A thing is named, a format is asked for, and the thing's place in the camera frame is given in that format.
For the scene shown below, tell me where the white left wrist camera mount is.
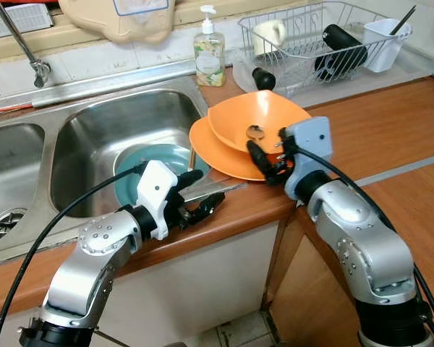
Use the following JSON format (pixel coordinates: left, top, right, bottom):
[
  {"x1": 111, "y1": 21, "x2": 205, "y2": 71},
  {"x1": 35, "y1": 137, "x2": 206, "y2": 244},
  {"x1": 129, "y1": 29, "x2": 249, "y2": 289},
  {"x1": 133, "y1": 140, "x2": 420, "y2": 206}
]
[{"x1": 135, "y1": 160, "x2": 181, "y2": 241}]

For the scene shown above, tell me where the white ribbed tray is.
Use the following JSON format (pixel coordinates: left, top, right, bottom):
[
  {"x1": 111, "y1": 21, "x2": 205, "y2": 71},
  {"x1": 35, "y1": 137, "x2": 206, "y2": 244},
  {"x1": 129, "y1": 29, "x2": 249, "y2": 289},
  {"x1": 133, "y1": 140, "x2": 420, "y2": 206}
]
[{"x1": 0, "y1": 3, "x2": 56, "y2": 41}]

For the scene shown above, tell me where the small black knob lid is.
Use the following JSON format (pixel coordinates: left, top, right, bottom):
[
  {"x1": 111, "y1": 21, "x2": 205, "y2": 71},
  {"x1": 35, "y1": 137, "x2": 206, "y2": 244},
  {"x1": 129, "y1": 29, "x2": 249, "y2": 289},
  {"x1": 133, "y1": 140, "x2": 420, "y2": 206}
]
[{"x1": 251, "y1": 66, "x2": 278, "y2": 92}]

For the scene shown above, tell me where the white base cabinet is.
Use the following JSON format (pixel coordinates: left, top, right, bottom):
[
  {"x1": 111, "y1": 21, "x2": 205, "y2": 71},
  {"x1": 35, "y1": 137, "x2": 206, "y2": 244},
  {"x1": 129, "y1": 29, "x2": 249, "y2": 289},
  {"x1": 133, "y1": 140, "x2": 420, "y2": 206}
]
[{"x1": 0, "y1": 220, "x2": 291, "y2": 347}]

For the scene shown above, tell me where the teal round plate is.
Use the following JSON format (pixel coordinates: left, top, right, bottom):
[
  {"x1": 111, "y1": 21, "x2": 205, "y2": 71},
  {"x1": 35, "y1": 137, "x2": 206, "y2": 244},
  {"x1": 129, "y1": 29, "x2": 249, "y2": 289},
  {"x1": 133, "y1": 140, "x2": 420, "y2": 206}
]
[{"x1": 114, "y1": 142, "x2": 211, "y2": 207}]

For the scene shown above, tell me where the stainless steel double sink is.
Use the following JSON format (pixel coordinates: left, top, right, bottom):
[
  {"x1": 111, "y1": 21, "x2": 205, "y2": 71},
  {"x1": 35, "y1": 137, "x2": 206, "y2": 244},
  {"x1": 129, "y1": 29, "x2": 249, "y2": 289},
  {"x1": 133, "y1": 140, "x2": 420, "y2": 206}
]
[{"x1": 0, "y1": 75, "x2": 212, "y2": 270}]

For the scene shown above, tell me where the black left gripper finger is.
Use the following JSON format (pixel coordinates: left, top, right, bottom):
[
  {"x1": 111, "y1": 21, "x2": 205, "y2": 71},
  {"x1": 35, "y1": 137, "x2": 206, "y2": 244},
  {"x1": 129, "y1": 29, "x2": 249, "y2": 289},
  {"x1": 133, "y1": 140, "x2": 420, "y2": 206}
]
[
  {"x1": 170, "y1": 168, "x2": 205, "y2": 194},
  {"x1": 190, "y1": 194, "x2": 227, "y2": 225}
]

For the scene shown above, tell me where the grey countertop joint strip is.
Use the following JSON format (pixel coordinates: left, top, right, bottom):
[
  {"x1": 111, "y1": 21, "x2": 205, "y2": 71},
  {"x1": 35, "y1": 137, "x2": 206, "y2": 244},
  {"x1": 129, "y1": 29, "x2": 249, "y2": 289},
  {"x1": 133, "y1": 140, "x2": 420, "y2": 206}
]
[{"x1": 354, "y1": 150, "x2": 434, "y2": 188}]

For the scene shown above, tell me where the metal spoon patterned handle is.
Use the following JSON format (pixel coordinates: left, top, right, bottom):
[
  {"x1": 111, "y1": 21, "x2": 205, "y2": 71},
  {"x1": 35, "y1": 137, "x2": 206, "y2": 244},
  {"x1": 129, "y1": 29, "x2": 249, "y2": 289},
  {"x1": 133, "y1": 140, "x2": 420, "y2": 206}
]
[{"x1": 244, "y1": 124, "x2": 268, "y2": 144}]

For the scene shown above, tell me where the orange round plate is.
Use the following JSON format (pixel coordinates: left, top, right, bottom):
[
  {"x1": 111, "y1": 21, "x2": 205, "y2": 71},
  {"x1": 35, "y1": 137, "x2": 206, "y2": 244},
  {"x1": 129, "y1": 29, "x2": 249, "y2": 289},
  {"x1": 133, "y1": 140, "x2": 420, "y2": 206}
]
[{"x1": 188, "y1": 115, "x2": 291, "y2": 182}]

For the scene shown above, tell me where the black handled kitchen knife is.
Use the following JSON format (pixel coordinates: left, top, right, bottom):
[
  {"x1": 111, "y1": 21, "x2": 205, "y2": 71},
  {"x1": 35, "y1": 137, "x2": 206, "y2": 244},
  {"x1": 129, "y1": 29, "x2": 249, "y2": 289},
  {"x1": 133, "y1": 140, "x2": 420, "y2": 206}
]
[{"x1": 175, "y1": 178, "x2": 248, "y2": 207}]

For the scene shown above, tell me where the black cylindrical bottle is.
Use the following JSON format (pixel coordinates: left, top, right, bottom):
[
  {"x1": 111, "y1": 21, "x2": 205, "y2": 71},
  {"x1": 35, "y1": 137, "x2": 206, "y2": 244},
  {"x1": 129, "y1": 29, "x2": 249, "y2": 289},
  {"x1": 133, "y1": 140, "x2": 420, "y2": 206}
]
[{"x1": 314, "y1": 23, "x2": 369, "y2": 82}]

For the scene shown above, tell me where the thin red cord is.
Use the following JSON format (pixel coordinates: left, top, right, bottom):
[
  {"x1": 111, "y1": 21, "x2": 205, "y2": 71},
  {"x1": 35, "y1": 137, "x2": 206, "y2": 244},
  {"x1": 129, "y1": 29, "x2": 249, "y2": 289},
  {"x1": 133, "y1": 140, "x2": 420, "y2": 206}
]
[{"x1": 0, "y1": 100, "x2": 20, "y2": 116}]

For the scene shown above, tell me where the cream ceramic mug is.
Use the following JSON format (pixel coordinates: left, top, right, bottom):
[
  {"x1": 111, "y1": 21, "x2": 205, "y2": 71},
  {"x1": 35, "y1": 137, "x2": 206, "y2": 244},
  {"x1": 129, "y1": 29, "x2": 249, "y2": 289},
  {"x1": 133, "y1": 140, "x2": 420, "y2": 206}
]
[{"x1": 252, "y1": 20, "x2": 287, "y2": 58}]

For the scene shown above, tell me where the clear pump soap bottle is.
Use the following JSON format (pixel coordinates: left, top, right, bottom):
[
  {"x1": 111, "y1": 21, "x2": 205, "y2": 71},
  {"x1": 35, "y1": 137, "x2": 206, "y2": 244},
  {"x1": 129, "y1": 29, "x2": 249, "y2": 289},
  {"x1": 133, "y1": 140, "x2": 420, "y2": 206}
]
[{"x1": 193, "y1": 5, "x2": 227, "y2": 88}]

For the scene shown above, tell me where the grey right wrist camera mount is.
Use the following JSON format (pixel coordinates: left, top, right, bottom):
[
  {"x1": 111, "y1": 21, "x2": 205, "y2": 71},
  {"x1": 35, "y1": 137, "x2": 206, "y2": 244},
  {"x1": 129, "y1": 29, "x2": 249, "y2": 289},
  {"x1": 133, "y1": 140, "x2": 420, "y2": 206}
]
[{"x1": 281, "y1": 115, "x2": 334, "y2": 202}]

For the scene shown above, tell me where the white wire dish rack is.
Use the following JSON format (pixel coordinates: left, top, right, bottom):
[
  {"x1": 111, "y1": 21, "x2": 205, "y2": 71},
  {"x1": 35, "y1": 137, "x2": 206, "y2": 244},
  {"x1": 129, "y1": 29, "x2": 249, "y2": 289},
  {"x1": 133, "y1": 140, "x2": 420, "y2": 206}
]
[{"x1": 238, "y1": 1, "x2": 414, "y2": 95}]

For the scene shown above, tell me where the white plastic utensil holder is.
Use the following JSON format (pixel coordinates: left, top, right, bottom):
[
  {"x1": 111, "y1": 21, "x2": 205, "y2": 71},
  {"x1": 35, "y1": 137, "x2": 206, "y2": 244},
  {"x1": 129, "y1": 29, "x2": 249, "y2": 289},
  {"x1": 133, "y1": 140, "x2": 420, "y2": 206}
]
[{"x1": 362, "y1": 18, "x2": 412, "y2": 74}]

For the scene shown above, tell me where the metal cabinet handle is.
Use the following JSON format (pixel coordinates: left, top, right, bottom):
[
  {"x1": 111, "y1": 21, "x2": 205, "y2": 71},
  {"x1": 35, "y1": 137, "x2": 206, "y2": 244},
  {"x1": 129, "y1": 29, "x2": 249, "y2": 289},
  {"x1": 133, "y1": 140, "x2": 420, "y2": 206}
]
[{"x1": 94, "y1": 328, "x2": 132, "y2": 347}]

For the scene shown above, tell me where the chrome sink faucet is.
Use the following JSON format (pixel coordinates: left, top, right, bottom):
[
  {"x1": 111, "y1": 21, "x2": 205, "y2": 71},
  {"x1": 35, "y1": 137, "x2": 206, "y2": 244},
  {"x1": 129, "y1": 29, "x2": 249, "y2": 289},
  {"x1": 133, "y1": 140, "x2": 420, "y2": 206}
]
[{"x1": 0, "y1": 0, "x2": 52, "y2": 90}]

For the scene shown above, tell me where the grey dish rack drain tray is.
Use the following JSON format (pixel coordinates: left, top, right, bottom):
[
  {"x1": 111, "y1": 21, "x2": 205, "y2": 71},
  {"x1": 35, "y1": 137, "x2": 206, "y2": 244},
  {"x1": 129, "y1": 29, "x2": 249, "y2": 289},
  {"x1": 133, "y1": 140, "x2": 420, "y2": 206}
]
[{"x1": 231, "y1": 50, "x2": 434, "y2": 103}]

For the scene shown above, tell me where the thin black utensil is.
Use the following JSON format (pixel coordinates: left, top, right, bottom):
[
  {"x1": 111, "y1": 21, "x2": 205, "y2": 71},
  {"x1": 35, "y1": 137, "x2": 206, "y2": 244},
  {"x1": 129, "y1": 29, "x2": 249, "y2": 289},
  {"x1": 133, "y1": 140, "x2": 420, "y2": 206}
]
[{"x1": 390, "y1": 5, "x2": 418, "y2": 38}]

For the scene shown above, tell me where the beige plastic board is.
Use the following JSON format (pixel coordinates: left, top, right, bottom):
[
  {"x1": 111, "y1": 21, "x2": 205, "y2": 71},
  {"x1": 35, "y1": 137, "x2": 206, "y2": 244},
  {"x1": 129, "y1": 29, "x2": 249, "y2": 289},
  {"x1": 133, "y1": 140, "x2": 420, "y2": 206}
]
[{"x1": 57, "y1": 0, "x2": 176, "y2": 45}]

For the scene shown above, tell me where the orange bowl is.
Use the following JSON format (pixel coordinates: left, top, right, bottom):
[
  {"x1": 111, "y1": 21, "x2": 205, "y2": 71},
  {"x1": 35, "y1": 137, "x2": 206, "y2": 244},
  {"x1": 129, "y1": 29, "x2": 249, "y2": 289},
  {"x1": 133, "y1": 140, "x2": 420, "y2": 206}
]
[{"x1": 207, "y1": 90, "x2": 314, "y2": 155}]

